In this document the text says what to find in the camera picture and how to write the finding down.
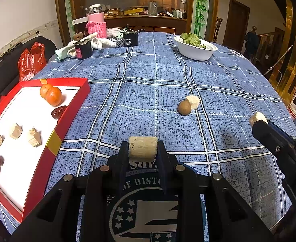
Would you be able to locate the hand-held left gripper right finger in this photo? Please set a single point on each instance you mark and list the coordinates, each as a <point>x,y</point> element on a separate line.
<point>163,166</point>

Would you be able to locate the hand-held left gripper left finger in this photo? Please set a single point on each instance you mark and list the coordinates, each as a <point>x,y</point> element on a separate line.
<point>124,161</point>

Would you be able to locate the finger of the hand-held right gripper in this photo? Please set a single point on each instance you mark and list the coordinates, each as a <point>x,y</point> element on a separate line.
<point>287,138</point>
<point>268,137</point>

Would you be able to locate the orange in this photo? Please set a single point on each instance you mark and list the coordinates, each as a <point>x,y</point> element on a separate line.
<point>54,96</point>
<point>44,90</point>

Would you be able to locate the red box tray white inside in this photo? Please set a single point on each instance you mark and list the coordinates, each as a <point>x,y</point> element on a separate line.
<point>17,181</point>

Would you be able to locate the white bucket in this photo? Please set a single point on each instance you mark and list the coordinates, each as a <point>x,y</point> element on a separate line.
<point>294,112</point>

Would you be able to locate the thin metal pole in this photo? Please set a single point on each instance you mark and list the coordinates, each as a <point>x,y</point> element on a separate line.
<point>278,60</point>

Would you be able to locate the blue plaid tablecloth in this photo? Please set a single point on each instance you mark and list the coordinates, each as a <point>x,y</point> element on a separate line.
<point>163,80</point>

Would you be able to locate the wooden stair railing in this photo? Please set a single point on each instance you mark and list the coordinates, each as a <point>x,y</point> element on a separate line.
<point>268,45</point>

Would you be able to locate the white bowl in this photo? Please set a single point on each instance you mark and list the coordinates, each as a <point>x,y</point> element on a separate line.
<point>195,53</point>

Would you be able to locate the wooden door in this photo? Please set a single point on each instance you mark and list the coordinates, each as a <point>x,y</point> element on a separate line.
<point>236,25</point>

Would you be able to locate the black jar with pink label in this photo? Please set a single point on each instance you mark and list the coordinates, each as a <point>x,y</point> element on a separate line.
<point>83,50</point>

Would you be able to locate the white cotton gloves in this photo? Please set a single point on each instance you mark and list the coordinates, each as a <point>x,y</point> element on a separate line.
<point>105,42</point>

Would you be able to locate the wooden chair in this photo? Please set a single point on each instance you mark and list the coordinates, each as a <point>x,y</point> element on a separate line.
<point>218,27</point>

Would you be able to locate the small black box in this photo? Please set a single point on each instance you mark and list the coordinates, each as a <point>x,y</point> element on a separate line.
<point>129,39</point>

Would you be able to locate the green leafy scraps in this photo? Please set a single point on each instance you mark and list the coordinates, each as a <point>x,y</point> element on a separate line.
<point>192,39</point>

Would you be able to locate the pale green cloth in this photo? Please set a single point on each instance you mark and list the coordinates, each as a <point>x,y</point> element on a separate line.
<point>62,53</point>

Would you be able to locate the red plastic bag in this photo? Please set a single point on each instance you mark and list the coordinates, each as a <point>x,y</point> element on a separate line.
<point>28,65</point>

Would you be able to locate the pink bottle with knitted sleeve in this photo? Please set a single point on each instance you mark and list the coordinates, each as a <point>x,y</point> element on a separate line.
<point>96,25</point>

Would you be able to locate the wooden counter cabinet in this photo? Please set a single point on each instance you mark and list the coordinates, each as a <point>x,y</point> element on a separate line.
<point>158,25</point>

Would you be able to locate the bamboo painted pillar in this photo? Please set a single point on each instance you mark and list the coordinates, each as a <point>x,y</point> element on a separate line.
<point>200,10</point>
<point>68,5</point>

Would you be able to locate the black leather sofa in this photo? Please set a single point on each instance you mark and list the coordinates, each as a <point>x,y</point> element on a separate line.
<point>2,80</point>

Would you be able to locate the white flat box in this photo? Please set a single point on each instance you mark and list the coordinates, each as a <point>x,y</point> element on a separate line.
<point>80,21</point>

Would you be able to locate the glass mug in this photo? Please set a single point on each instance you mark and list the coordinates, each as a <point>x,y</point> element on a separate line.
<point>153,8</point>

